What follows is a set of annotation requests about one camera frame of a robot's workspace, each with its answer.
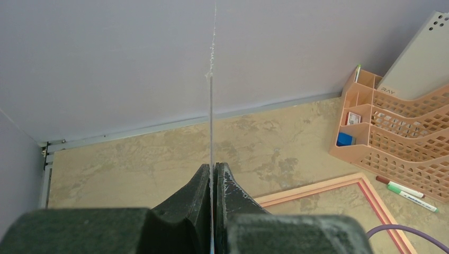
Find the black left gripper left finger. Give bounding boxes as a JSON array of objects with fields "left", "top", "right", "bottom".
[{"left": 1, "top": 164, "right": 211, "bottom": 253}]

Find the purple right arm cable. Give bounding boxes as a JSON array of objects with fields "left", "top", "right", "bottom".
[{"left": 365, "top": 224, "right": 449, "bottom": 254}]

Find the orange plastic desk organizer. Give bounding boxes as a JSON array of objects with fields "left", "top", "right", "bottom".
[{"left": 329, "top": 70, "right": 448, "bottom": 203}]

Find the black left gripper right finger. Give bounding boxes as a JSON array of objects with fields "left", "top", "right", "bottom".
[{"left": 214, "top": 162, "right": 373, "bottom": 253}]

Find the grey perforated board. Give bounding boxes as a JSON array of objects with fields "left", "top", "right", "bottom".
[{"left": 376, "top": 11, "right": 448, "bottom": 100}]

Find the green marker pen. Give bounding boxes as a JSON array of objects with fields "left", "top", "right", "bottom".
[{"left": 387, "top": 185, "right": 439, "bottom": 213}]

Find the red white small box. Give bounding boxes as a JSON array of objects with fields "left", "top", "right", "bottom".
[{"left": 345, "top": 112, "right": 362, "bottom": 125}]

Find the pink picture frame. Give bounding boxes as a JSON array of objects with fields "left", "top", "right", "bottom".
[{"left": 253, "top": 172, "right": 418, "bottom": 254}]

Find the green white pen upright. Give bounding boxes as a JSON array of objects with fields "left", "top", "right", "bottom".
[{"left": 354, "top": 64, "right": 361, "bottom": 83}]

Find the clear glass sheet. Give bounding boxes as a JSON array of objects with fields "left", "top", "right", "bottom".
[{"left": 206, "top": 1, "right": 217, "bottom": 253}]

